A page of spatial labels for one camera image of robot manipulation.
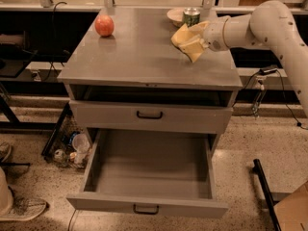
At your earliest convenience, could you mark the yellow sponge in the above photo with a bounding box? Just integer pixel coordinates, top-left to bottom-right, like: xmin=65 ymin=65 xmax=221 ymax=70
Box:
xmin=171 ymin=24 xmax=196 ymax=50

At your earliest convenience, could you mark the red apple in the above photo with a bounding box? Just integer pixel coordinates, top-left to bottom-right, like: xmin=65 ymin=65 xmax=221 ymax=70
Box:
xmin=94 ymin=14 xmax=115 ymax=37

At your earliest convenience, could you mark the green soda can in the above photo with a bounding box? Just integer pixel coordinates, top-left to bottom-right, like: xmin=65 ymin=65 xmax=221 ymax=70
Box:
xmin=182 ymin=8 xmax=200 ymax=27

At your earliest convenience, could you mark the white mesh shoe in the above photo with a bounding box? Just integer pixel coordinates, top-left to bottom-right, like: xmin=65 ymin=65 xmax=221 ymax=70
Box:
xmin=0 ymin=197 xmax=47 ymax=221

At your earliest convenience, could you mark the black power adapter with cable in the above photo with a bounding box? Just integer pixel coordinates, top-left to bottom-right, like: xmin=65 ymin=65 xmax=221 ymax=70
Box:
xmin=235 ymin=65 xmax=307 ymax=130

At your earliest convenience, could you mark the grey drawer cabinet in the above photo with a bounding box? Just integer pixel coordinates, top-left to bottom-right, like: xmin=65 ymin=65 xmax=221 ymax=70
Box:
xmin=57 ymin=6 xmax=244 ymax=141

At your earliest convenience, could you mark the wire basket with trash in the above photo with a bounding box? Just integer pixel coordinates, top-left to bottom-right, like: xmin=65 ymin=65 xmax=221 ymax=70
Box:
xmin=41 ymin=103 xmax=88 ymax=169

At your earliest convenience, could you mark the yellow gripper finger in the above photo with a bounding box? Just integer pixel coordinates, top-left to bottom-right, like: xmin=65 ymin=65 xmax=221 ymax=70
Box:
xmin=189 ymin=21 xmax=210 ymax=36
xmin=179 ymin=37 xmax=209 ymax=63

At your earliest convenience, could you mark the cardboard box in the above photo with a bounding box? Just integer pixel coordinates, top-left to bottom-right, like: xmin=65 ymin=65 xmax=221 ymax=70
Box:
xmin=274 ymin=181 xmax=308 ymax=231

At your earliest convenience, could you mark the black drawer handle lower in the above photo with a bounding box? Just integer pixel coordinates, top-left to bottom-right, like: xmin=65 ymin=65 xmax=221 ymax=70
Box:
xmin=133 ymin=204 xmax=160 ymax=216

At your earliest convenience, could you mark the clear plastic cup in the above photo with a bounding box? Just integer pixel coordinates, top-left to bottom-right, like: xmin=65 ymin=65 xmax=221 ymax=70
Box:
xmin=72 ymin=134 xmax=90 ymax=164

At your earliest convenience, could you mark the closed grey upper drawer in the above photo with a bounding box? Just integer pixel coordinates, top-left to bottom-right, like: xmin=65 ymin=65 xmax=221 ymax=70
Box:
xmin=69 ymin=100 xmax=232 ymax=134

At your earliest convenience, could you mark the black metal bar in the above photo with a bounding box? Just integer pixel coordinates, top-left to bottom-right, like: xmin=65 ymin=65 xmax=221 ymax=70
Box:
xmin=253 ymin=159 xmax=282 ymax=231

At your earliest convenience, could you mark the black drawer handle upper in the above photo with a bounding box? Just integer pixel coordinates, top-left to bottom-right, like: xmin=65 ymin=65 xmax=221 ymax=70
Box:
xmin=136 ymin=111 xmax=164 ymax=119

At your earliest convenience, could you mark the white bowl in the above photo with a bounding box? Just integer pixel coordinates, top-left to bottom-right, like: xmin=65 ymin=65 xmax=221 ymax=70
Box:
xmin=167 ymin=8 xmax=184 ymax=28

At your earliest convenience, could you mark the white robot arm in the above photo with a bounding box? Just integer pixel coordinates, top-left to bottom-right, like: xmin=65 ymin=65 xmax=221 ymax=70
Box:
xmin=171 ymin=0 xmax=308 ymax=115

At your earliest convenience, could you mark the black drawer handle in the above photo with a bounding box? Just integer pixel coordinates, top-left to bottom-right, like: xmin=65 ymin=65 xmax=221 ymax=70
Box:
xmin=136 ymin=111 xmax=164 ymax=119
xmin=133 ymin=204 xmax=160 ymax=216

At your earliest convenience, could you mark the open grey middle drawer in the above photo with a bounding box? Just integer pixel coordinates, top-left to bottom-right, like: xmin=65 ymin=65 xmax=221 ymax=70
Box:
xmin=66 ymin=130 xmax=228 ymax=218

